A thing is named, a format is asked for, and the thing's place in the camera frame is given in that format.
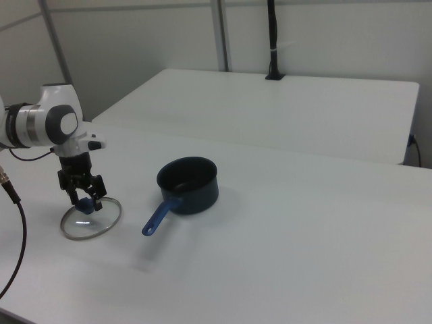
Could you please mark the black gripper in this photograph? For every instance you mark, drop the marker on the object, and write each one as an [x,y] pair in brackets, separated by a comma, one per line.
[76,165]

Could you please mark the glass lid blue knob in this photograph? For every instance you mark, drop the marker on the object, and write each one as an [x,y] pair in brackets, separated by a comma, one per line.
[105,219]

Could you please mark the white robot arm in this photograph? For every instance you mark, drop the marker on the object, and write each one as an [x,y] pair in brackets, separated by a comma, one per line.
[37,121]

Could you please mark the black camera stand pole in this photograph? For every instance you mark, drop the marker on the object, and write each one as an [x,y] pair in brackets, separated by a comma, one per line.
[272,60]

